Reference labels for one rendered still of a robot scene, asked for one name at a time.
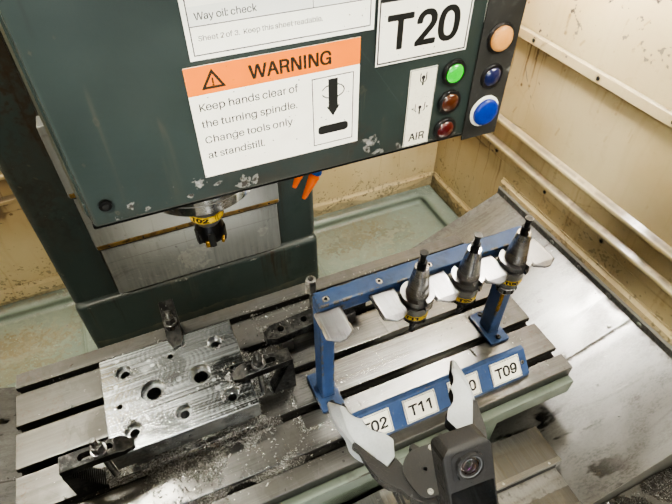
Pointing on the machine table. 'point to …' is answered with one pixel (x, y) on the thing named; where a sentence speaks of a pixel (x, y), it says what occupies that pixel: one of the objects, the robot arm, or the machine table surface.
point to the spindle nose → (208, 206)
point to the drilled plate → (210, 408)
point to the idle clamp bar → (303, 322)
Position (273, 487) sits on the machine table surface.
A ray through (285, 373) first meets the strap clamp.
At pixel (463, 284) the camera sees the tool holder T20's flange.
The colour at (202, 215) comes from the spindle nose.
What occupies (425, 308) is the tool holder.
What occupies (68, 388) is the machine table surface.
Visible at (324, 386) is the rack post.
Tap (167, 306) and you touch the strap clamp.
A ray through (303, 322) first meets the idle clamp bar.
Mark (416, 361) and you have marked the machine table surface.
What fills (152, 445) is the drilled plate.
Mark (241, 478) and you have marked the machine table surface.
